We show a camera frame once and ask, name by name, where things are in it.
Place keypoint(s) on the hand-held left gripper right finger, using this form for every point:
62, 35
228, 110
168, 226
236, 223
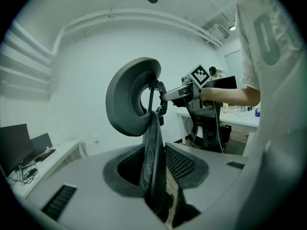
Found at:
220, 176

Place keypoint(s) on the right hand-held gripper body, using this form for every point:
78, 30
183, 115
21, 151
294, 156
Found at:
198, 75

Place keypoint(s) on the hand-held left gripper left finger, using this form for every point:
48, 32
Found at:
91, 200

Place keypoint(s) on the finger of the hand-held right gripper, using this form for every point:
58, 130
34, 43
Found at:
177, 92

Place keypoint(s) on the black mesh office chair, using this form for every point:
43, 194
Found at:
120, 99

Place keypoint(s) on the person's right forearm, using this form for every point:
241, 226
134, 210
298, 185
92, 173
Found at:
227, 96

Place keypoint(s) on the orange drink bottle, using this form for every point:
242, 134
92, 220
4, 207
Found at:
225, 109

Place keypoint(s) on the ceiling air vent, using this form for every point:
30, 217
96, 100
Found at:
223, 30

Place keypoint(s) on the white desk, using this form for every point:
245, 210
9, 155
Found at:
239, 121
64, 150

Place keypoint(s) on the black tablet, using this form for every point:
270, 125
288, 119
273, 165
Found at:
45, 154

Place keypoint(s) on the slim black power adapter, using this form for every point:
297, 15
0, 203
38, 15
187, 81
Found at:
32, 172

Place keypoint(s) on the blue and white pack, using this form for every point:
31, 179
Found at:
257, 112

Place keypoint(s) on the small flat black monitor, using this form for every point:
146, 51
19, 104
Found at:
42, 144

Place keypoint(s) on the person's light grey shirt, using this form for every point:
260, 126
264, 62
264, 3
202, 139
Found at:
275, 92

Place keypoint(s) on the white ceiling pipes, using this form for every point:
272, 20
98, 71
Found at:
144, 14

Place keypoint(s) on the large curved black monitor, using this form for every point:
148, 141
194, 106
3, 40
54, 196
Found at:
14, 147

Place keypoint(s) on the black chair with grey frame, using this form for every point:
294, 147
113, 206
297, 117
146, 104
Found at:
206, 123

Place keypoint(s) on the white wall socket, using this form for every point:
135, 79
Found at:
96, 138

